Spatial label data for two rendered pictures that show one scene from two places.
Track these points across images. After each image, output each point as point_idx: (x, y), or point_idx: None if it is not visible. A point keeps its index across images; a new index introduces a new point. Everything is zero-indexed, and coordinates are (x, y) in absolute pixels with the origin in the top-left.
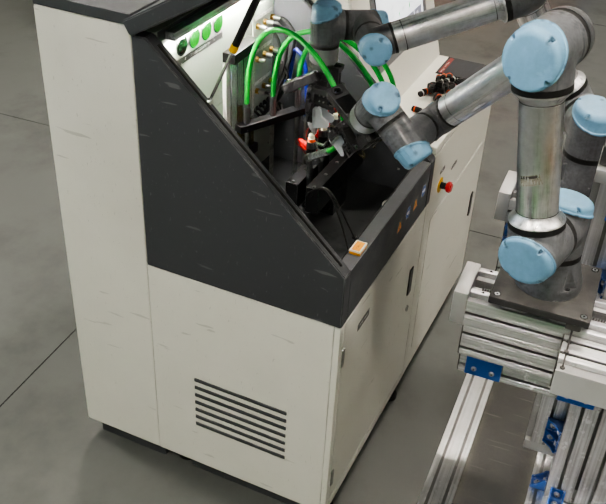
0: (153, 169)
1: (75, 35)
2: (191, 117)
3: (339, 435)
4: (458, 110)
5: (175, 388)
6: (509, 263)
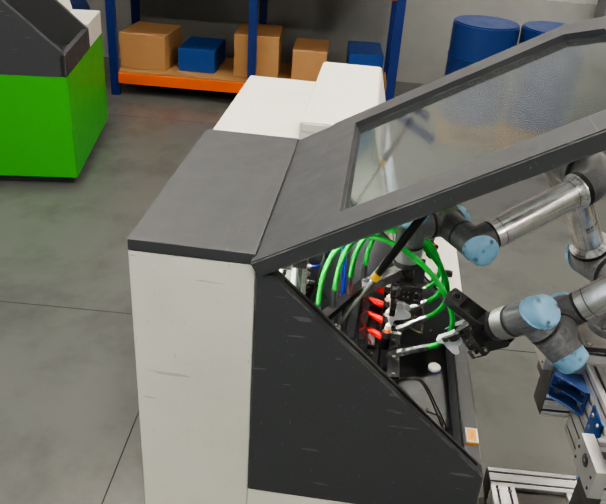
0: (267, 399)
1: (182, 278)
2: (322, 347)
3: None
4: (601, 308)
5: None
6: None
